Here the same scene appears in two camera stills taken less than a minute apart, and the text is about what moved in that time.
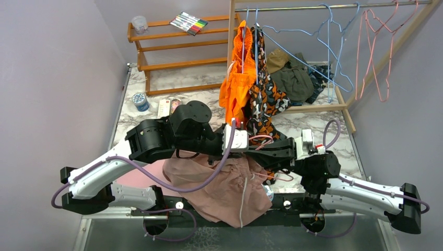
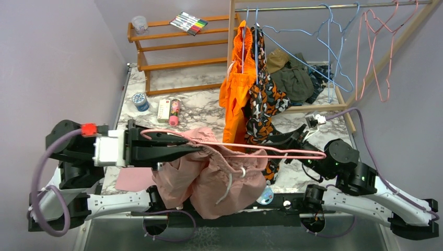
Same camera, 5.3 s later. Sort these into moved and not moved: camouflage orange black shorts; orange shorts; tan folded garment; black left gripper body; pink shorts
Moved: black left gripper body
Not moved: orange shorts; camouflage orange black shorts; tan folded garment; pink shorts
